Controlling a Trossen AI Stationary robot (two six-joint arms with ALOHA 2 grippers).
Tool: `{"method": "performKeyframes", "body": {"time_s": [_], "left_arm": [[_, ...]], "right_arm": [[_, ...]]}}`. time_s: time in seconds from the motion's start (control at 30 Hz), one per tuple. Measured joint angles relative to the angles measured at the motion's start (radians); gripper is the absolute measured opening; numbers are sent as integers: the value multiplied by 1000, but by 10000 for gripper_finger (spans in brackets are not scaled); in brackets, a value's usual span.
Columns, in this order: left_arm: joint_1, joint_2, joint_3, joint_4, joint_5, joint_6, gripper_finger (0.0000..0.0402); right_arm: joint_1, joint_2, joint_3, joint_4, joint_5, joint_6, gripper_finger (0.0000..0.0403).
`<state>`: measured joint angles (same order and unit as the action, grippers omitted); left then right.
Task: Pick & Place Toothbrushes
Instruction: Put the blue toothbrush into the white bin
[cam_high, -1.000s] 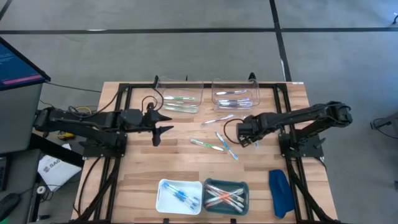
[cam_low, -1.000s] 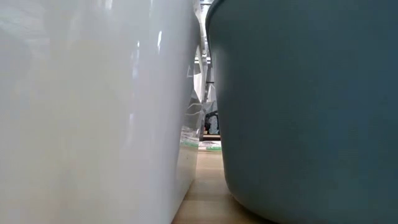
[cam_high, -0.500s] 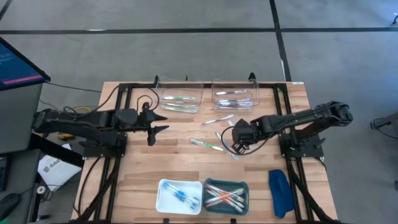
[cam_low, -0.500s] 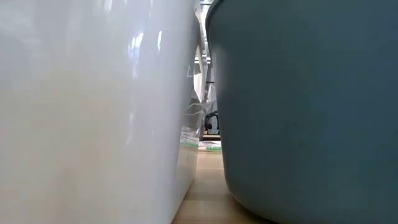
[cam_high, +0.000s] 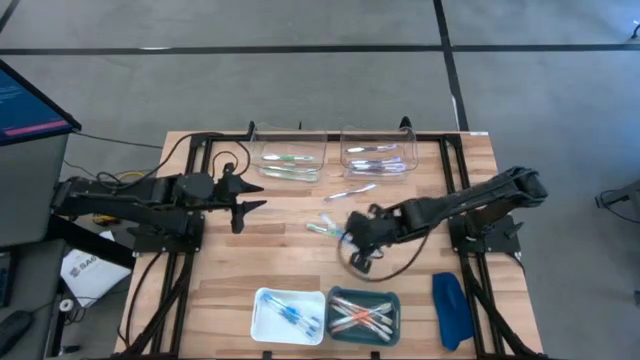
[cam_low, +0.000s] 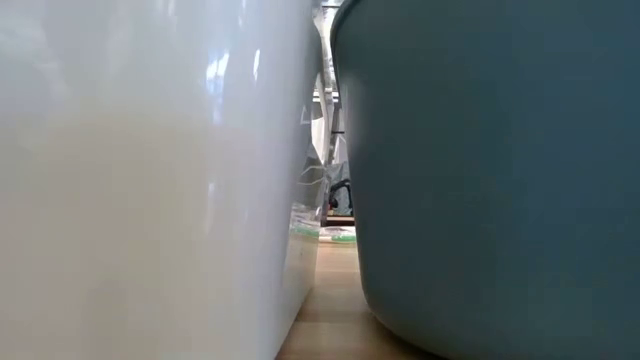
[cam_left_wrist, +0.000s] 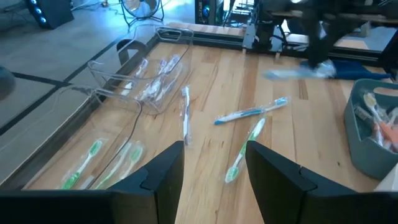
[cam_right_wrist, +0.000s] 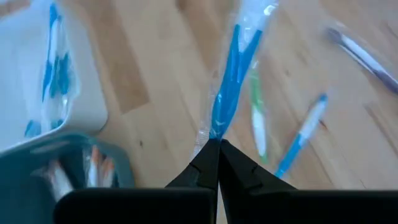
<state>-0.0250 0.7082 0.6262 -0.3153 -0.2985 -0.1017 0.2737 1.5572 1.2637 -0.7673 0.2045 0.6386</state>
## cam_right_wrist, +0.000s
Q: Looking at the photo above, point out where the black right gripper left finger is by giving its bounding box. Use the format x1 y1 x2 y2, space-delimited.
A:
54 138 220 224

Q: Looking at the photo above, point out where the purple wrapped toothbrush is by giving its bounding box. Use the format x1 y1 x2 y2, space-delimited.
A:
324 26 398 96

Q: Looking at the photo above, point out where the white plastic bin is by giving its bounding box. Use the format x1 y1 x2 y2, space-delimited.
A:
0 0 109 154

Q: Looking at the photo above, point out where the blue toothbrush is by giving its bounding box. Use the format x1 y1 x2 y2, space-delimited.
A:
190 0 280 160
24 119 43 138
42 2 65 103
273 92 330 180
54 52 80 98

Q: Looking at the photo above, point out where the teal plastic bin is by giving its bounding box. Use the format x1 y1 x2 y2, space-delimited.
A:
0 133 137 224

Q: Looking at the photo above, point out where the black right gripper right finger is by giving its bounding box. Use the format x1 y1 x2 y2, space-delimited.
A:
218 139 398 224

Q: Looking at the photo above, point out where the green toothbrush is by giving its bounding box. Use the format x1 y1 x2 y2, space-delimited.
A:
248 67 270 166

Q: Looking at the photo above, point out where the red toothbrush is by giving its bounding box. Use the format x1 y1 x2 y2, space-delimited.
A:
101 155 116 188
84 145 102 188
30 159 75 202

